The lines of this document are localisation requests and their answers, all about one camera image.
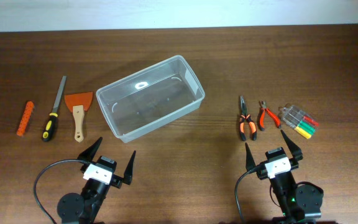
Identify long-nose pliers orange-black handles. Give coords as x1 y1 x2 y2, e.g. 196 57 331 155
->
239 95 257 141

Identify left black cable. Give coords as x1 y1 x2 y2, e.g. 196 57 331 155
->
32 159 90 224

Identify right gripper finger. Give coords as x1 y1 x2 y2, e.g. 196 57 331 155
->
280 130 303 160
245 143 256 171

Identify file with yellow-black handle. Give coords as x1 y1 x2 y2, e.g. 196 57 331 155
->
42 76 67 142

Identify orange perforated bit holder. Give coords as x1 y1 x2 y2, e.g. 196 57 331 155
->
16 101 35 137

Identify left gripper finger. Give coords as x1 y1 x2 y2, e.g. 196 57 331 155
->
77 137 103 162
123 151 136 185

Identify black cable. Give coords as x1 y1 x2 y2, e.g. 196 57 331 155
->
32 159 90 224
234 164 262 224

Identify right black cable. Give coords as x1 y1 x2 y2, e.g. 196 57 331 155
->
234 164 262 224

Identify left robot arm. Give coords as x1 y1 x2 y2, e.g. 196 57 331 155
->
57 138 136 223

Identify orange scraper with wooden handle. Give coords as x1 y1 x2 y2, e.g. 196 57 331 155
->
65 91 93 142

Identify small red-handled cutter pliers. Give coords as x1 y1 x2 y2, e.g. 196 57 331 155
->
257 101 281 131

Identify clear plastic storage box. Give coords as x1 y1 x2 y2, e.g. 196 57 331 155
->
96 55 205 143

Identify clear case of mini screwdrivers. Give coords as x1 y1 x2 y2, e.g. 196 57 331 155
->
278 104 319 139

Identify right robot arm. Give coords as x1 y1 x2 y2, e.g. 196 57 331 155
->
242 131 324 223

